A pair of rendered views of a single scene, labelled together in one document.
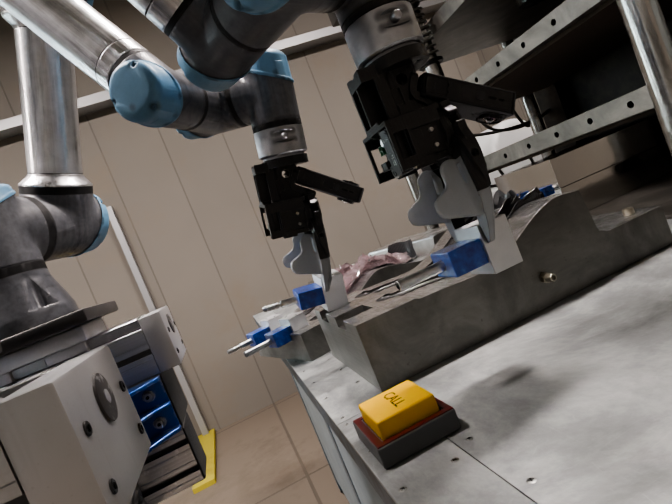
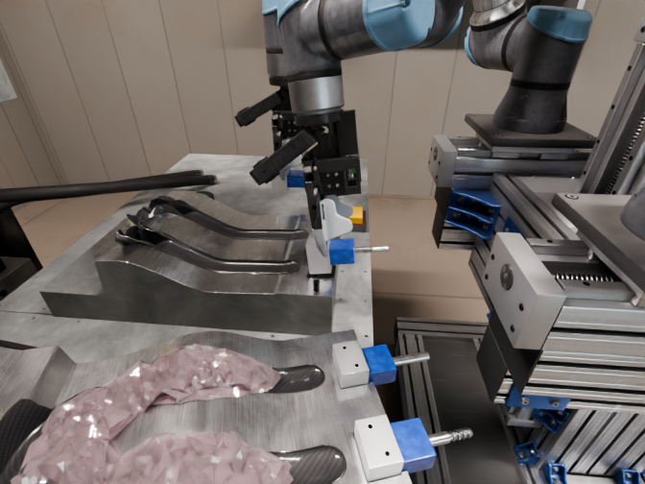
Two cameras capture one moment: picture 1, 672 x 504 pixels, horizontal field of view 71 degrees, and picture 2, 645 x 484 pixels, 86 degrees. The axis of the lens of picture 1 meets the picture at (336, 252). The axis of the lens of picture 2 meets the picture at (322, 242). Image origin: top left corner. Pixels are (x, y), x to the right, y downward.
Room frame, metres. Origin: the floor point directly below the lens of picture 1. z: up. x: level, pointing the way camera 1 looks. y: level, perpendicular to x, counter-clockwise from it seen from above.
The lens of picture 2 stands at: (1.21, 0.19, 1.25)
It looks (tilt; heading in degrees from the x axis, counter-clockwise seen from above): 33 degrees down; 199
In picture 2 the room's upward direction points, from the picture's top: straight up
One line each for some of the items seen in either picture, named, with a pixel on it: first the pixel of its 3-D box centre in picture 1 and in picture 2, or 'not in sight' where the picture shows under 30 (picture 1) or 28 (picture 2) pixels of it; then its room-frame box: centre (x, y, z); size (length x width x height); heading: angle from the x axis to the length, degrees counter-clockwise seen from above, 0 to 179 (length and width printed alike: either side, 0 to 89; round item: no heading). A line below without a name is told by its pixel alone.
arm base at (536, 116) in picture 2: not in sight; (533, 103); (0.26, 0.37, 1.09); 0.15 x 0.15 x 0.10
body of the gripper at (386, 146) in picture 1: (407, 117); (291, 108); (0.50, -0.12, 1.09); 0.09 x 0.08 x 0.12; 104
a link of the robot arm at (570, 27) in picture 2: not in sight; (548, 43); (0.26, 0.37, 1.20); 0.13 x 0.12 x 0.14; 40
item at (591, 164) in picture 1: (592, 169); not in sight; (1.48, -0.85, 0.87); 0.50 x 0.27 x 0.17; 104
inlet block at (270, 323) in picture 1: (255, 338); (417, 444); (0.98, 0.23, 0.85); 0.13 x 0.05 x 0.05; 121
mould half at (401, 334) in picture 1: (474, 265); (208, 252); (0.76, -0.20, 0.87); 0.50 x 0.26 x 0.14; 104
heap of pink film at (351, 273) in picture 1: (358, 270); (159, 423); (1.08, -0.03, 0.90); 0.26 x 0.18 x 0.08; 121
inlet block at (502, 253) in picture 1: (450, 261); (300, 179); (0.50, -0.11, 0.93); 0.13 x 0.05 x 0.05; 104
